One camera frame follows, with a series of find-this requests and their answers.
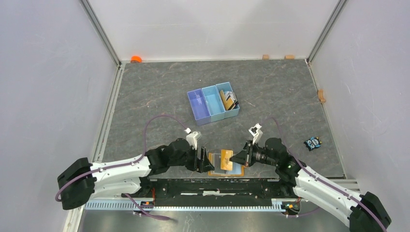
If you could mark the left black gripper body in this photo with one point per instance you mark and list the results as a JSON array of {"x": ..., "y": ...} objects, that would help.
[{"x": 192, "y": 162}]

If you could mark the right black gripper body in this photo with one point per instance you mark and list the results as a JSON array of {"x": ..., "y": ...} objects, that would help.
[{"x": 256, "y": 155}]

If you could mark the orange leather card holder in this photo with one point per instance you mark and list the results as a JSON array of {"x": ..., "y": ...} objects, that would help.
[{"x": 238, "y": 169}]

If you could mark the grey credit card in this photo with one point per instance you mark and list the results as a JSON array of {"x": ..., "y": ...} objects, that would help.
[{"x": 217, "y": 164}]

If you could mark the gold credit card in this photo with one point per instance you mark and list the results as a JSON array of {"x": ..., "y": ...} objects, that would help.
[{"x": 225, "y": 162}]

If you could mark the stack of credit cards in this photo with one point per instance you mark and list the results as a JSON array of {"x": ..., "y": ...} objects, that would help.
[{"x": 229, "y": 100}]

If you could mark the light blue bin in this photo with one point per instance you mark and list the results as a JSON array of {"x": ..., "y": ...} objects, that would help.
[
  {"x": 214, "y": 103},
  {"x": 227, "y": 87}
]

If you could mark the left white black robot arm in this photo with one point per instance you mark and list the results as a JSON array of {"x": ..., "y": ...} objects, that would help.
[{"x": 83, "y": 181}]

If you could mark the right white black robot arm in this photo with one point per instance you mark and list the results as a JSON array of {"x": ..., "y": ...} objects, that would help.
[{"x": 359, "y": 212}]

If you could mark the purple plastic bin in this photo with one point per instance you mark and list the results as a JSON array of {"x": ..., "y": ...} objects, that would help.
[{"x": 199, "y": 107}]

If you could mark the blue owl sticker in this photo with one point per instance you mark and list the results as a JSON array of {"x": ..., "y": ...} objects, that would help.
[{"x": 313, "y": 143}]

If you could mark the curved wooden piece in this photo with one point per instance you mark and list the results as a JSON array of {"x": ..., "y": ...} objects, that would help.
[{"x": 320, "y": 94}]

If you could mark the right wooden block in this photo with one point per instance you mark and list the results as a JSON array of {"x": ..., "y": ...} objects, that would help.
[{"x": 289, "y": 57}]

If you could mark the orange round cap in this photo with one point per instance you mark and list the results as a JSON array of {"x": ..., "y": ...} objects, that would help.
[{"x": 135, "y": 59}]

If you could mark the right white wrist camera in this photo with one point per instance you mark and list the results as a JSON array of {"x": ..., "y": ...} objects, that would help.
[{"x": 256, "y": 133}]

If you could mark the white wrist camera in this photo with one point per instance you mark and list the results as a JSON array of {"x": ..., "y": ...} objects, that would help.
[
  {"x": 192, "y": 137},
  {"x": 256, "y": 133}
]

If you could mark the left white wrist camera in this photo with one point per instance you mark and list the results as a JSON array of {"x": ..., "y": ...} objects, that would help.
[{"x": 192, "y": 137}]

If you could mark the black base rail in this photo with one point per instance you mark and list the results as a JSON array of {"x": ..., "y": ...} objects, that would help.
[{"x": 214, "y": 192}]

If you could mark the white slotted cable duct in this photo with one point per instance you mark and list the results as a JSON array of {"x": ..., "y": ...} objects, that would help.
[{"x": 127, "y": 205}]

